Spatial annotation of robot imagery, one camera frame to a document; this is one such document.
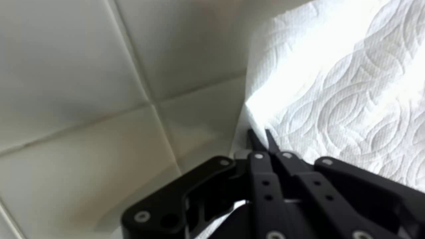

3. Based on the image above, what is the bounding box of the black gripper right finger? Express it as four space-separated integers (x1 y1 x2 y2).
265 130 425 239

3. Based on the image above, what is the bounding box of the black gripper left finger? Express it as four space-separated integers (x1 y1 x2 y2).
120 130 284 239

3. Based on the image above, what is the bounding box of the white paper towel sheet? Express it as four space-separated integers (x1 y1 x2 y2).
232 0 425 191

